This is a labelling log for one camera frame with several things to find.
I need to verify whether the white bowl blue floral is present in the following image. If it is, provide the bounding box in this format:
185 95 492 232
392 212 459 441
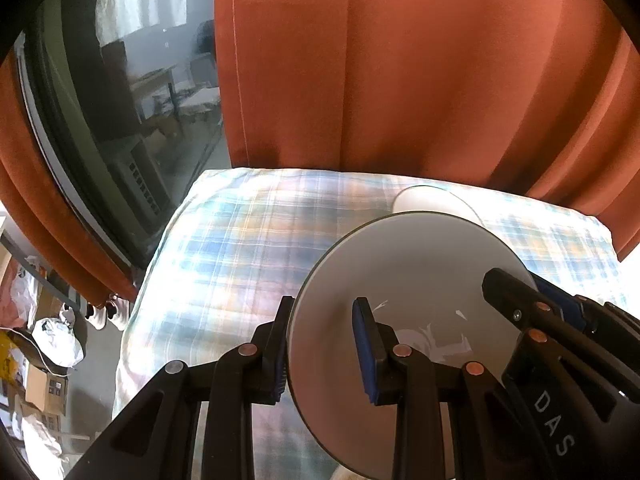
392 185 484 226
288 211 535 479

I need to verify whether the plaid blue tablecloth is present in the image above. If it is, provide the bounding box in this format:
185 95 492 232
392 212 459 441
112 167 629 480

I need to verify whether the white plastic bag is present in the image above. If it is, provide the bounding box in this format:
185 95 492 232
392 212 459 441
32 318 85 368

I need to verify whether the cardboard boxes clutter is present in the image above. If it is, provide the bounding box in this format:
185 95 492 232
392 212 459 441
1 232 73 442

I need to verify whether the orange curtain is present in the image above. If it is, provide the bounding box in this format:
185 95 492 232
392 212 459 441
1 0 639 304

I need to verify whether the dark glass window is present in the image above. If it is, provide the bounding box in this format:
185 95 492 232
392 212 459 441
18 0 230 268

